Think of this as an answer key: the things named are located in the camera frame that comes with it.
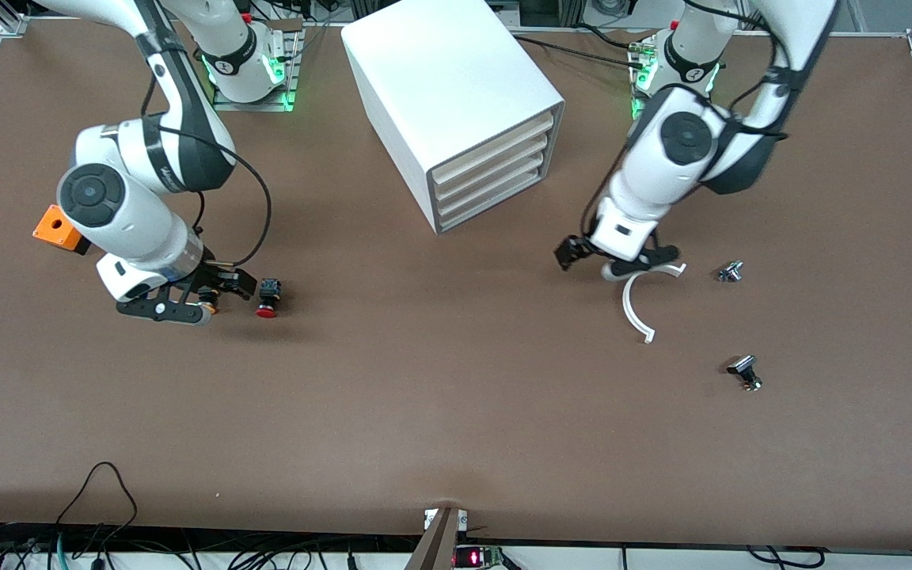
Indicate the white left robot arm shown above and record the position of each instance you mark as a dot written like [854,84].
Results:
[646,194]

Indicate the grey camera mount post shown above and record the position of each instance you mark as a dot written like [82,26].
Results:
[436,546]

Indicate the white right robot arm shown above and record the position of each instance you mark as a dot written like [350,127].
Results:
[131,214]

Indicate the yellow push button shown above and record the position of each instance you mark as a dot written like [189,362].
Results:
[209,307]

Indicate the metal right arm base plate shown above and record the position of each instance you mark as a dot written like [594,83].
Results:
[254,105]

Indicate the small silver knob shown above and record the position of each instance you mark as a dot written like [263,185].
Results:
[730,272]

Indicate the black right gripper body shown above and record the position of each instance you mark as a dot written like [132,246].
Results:
[215,278]

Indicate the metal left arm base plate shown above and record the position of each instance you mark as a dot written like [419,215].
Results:
[693,116]

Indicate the white curved plastic arc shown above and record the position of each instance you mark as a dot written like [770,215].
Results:
[626,305]

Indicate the device with red display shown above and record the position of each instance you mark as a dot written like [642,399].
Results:
[473,557]

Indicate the orange button box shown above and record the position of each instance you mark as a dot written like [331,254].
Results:
[51,224]

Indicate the red push button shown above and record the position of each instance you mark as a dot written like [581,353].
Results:
[269,293]

